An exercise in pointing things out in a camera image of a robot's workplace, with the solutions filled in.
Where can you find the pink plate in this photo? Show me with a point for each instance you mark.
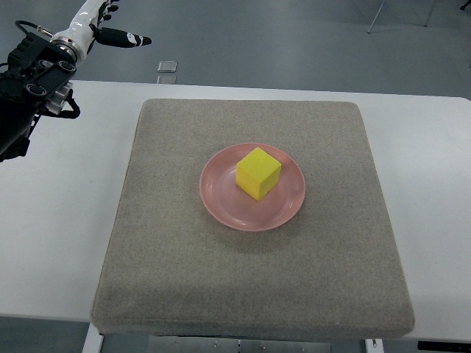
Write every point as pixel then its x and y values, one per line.
pixel 233 207

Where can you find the yellow cube block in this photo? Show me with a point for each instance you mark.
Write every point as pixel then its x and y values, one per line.
pixel 257 173

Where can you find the metal chair legs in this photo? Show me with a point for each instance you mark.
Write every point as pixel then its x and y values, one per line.
pixel 420 14

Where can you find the white table leg frame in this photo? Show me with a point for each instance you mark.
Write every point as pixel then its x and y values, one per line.
pixel 94 343

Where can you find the clear floor socket cover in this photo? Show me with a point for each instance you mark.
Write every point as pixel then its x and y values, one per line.
pixel 167 66

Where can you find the grey fabric mat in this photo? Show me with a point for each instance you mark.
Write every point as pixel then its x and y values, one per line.
pixel 331 272

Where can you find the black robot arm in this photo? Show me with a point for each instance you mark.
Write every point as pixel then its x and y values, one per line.
pixel 36 83

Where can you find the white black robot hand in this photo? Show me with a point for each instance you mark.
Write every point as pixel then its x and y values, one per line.
pixel 86 29

